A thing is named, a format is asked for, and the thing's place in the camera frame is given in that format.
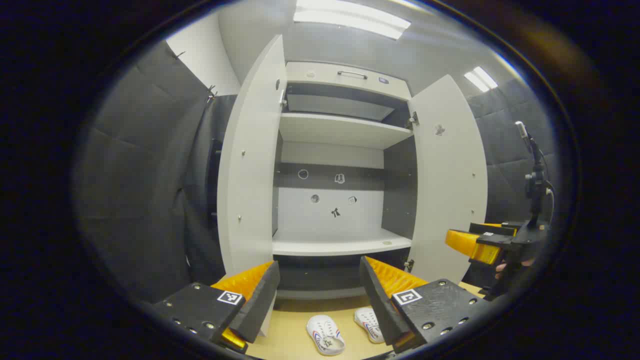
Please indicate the white shoe cabinet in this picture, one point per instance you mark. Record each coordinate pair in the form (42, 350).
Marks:
(340, 130)

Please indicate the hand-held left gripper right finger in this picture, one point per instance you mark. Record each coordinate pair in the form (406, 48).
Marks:
(382, 310)

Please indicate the metal door hinge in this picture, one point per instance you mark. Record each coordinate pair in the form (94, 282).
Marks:
(283, 99)
(413, 118)
(409, 265)

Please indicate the white shoe cabinet door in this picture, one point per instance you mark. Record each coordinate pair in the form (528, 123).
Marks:
(252, 175)
(447, 190)

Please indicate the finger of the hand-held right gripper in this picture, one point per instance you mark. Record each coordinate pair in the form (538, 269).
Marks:
(465, 245)
(492, 229)

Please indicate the ceiling light panel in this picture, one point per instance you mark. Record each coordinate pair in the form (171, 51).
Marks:
(481, 79)
(350, 17)

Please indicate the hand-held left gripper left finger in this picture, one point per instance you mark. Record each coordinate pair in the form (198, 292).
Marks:
(260, 305)

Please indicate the white striped canvas shoe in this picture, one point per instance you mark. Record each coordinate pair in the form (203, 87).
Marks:
(367, 322)
(325, 335)

